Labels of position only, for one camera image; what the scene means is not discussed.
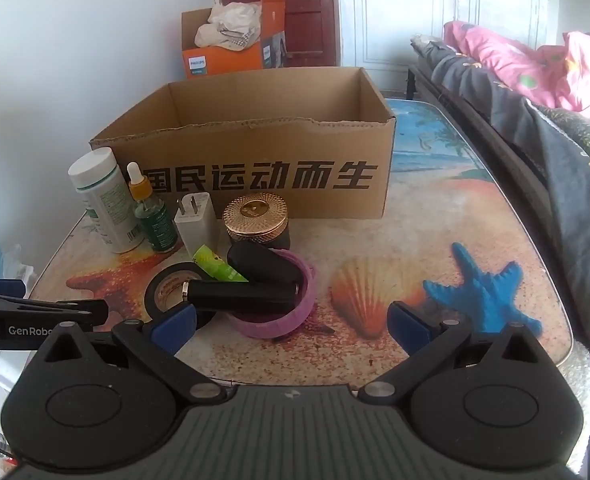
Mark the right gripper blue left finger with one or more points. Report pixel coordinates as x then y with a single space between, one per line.
173 329

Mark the dark sofa frame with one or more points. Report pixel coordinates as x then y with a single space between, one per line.
514 172

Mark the white cloth in box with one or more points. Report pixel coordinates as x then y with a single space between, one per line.
234 27

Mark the pink plastic lid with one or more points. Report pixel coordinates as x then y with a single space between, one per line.
293 320

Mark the pink floral blanket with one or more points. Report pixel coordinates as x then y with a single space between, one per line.
552 76

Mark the orange Philips appliance box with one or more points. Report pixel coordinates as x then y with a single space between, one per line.
268 52

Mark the black cylindrical flashlight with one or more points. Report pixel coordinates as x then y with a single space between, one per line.
240 297

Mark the small black case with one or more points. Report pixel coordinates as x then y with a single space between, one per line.
260 264

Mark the green dropper bottle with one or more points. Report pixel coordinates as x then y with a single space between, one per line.
151 211

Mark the gold lidded dark jar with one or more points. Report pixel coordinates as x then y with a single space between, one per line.
261 218

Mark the green lip balm tube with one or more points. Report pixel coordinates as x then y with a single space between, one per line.
215 266

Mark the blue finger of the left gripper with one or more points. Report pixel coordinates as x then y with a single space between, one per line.
10 287

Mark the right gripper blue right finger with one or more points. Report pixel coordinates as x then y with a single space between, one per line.
409 328

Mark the white supplement bottle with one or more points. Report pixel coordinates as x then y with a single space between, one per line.
99 182

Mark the large brown cardboard box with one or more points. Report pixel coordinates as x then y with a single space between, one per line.
320 137

